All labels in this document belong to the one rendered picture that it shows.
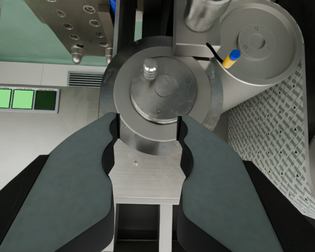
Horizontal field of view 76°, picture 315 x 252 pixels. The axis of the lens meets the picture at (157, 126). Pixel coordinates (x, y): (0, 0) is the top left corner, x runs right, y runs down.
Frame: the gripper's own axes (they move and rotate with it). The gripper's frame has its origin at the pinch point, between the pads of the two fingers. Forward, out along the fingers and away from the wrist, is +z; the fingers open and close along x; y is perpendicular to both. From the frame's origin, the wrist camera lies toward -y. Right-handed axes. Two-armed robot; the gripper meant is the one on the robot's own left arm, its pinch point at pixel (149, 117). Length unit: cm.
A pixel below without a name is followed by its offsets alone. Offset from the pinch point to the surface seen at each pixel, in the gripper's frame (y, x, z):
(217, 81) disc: 2.1, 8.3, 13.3
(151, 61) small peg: -0.8, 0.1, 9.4
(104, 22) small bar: -1.2, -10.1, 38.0
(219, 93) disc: 3.3, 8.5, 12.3
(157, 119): 5.0, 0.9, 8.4
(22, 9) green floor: 10, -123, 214
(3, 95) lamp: 19, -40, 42
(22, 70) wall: 93, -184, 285
